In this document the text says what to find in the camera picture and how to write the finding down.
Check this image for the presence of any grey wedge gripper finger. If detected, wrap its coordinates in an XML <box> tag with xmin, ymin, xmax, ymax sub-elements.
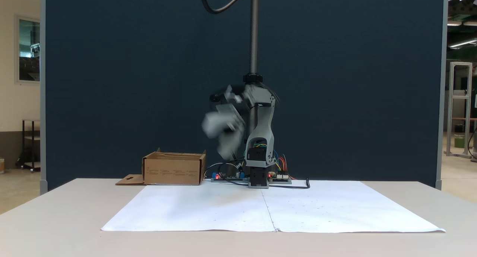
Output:
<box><xmin>201</xmin><ymin>112</ymin><xmax>246</xmax><ymax>159</ymax></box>

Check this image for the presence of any circuit board with blue parts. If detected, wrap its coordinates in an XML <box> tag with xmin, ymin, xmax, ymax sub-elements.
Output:
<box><xmin>211</xmin><ymin>170</ymin><xmax>249</xmax><ymax>183</ymax></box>

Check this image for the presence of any brown cardboard box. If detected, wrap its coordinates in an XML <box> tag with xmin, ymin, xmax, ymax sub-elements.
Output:
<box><xmin>115</xmin><ymin>148</ymin><xmax>206</xmax><ymax>186</ymax></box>

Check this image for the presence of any circuit board with white connectors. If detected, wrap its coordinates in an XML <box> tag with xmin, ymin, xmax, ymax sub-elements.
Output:
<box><xmin>268</xmin><ymin>171</ymin><xmax>293</xmax><ymax>184</ymax></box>

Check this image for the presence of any black tripod with metal pole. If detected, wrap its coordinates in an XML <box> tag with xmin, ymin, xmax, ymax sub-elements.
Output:
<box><xmin>209</xmin><ymin>0</ymin><xmax>276</xmax><ymax>177</ymax></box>

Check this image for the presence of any white paper sheet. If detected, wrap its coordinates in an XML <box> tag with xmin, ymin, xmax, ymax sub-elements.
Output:
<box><xmin>101</xmin><ymin>185</ymin><xmax>277</xmax><ymax>232</ymax></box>
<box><xmin>261</xmin><ymin>181</ymin><xmax>446</xmax><ymax>234</ymax></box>

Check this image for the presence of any dark blue partition panel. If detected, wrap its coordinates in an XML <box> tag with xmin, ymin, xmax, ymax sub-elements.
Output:
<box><xmin>40</xmin><ymin>0</ymin><xmax>448</xmax><ymax>194</ymax></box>

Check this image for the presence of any black shelf cart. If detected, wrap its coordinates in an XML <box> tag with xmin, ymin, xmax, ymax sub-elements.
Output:
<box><xmin>16</xmin><ymin>119</ymin><xmax>41</xmax><ymax>173</ymax></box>

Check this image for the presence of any black cable on table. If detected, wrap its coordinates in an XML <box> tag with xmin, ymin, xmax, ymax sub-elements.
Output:
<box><xmin>215</xmin><ymin>177</ymin><xmax>311</xmax><ymax>190</ymax></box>

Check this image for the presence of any thick black hanging cable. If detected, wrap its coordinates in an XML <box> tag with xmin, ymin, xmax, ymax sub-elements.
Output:
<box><xmin>197</xmin><ymin>0</ymin><xmax>254</xmax><ymax>15</ymax></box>

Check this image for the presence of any wall window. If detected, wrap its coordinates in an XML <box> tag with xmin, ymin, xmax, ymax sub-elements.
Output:
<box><xmin>15</xmin><ymin>15</ymin><xmax>41</xmax><ymax>85</ymax></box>

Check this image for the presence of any aluminium profile frame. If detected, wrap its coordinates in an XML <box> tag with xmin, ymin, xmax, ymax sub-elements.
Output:
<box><xmin>446</xmin><ymin>62</ymin><xmax>474</xmax><ymax>159</ymax></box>

